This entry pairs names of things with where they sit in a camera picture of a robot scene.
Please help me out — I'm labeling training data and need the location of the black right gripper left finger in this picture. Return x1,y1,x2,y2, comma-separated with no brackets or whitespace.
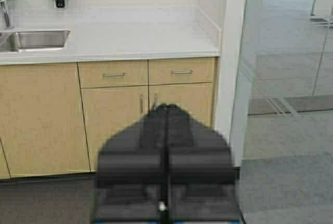
91,104,167,223

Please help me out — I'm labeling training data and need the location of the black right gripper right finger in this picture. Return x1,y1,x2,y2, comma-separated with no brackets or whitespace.
167,104,242,223

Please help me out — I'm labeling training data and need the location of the wooden back counter cabinet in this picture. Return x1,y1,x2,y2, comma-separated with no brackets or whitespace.
1,57,216,179

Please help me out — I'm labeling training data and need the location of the steel back counter sink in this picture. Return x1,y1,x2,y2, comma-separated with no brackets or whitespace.
1,30,70,52

